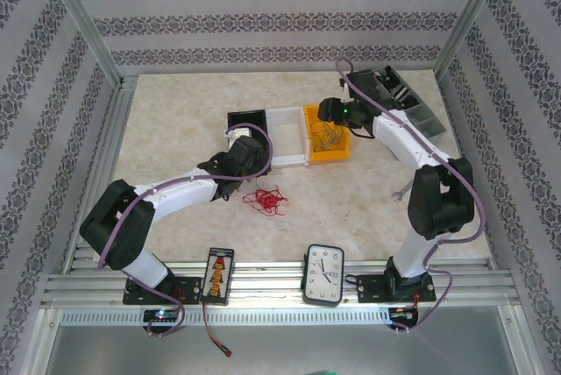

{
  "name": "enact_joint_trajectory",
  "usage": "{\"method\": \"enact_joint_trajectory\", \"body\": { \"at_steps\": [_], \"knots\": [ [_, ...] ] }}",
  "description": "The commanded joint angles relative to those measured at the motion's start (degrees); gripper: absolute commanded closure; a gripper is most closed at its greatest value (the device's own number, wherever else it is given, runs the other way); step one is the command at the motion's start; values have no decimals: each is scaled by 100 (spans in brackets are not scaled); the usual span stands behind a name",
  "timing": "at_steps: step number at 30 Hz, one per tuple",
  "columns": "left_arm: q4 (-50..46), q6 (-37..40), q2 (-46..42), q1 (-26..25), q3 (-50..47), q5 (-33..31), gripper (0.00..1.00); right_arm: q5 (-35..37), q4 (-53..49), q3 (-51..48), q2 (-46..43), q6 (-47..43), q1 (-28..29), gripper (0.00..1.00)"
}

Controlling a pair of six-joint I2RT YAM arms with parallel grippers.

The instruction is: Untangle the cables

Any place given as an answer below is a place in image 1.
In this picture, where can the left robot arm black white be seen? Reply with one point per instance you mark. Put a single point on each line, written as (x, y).
(175, 191)

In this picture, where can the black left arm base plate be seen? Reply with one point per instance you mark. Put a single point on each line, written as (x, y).
(188, 289)

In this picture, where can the black white striped items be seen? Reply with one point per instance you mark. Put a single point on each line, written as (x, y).
(403, 94)

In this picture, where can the black plastic bin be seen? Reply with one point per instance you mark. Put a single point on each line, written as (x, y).
(247, 118)

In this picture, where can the yellow plastic bin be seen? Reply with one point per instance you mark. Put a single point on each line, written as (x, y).
(328, 156)

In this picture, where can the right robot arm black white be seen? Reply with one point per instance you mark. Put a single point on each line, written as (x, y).
(403, 138)

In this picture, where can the black white analog clock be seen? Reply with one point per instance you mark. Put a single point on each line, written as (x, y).
(323, 275)

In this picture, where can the silver wrench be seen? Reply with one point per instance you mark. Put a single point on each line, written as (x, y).
(399, 194)

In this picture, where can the white plastic bin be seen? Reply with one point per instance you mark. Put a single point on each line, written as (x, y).
(287, 138)

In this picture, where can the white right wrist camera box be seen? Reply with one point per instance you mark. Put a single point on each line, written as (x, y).
(346, 90)

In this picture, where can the black small items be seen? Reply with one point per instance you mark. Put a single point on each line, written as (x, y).
(385, 78)

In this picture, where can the aluminium rail frame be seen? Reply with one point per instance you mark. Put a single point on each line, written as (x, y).
(271, 285)

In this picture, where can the grey compartment organizer tray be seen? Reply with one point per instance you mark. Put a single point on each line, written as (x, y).
(421, 118)

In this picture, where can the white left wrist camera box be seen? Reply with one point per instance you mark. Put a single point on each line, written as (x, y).
(236, 132)

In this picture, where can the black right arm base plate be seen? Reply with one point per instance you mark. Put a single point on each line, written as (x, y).
(370, 289)

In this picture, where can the black terminal strip board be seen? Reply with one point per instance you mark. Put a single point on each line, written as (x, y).
(217, 276)

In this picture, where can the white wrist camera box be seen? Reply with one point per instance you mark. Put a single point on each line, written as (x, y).
(346, 90)
(236, 132)

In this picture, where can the aluminium corner post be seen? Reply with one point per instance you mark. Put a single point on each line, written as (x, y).
(83, 20)
(469, 16)

